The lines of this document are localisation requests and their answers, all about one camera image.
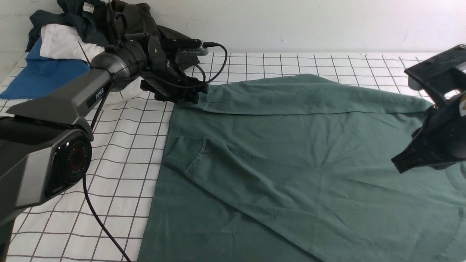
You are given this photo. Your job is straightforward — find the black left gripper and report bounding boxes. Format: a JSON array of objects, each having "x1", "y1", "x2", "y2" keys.
[{"x1": 140, "y1": 35, "x2": 209, "y2": 104}]

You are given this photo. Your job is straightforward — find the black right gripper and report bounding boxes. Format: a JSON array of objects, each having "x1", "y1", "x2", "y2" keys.
[{"x1": 404, "y1": 44, "x2": 466, "y2": 108}]

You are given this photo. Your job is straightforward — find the green long sleeve shirt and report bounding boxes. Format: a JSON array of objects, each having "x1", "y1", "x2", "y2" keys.
[{"x1": 138, "y1": 75, "x2": 466, "y2": 262}]

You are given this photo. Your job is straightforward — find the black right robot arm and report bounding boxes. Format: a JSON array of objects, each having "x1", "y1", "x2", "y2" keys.
[{"x1": 391, "y1": 44, "x2": 466, "y2": 173}]

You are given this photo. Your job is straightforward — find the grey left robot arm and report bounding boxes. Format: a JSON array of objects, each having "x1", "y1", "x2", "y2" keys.
[{"x1": 0, "y1": 33, "x2": 216, "y2": 262}]

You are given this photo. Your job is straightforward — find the dark olive shirt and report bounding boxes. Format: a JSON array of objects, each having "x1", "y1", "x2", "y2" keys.
[{"x1": 103, "y1": 0, "x2": 190, "y2": 44}]

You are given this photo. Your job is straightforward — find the dark navy shirt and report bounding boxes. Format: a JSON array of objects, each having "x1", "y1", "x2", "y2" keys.
[{"x1": 25, "y1": 0, "x2": 110, "y2": 52}]

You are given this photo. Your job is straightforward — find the white shirt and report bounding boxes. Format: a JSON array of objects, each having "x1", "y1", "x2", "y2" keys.
[{"x1": 40, "y1": 24, "x2": 104, "y2": 62}]

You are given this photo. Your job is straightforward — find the blue shirt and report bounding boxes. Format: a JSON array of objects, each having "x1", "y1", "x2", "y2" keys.
[{"x1": 0, "y1": 38, "x2": 90, "y2": 100}]

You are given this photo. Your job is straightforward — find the white grid tablecloth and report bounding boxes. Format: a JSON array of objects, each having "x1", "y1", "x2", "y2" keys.
[{"x1": 0, "y1": 52, "x2": 466, "y2": 262}]

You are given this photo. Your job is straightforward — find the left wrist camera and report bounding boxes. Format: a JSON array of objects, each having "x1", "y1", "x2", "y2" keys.
[{"x1": 160, "y1": 39, "x2": 209, "y2": 56}]

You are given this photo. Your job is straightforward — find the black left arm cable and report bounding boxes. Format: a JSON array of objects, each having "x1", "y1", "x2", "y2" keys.
[{"x1": 82, "y1": 42, "x2": 228, "y2": 262}]

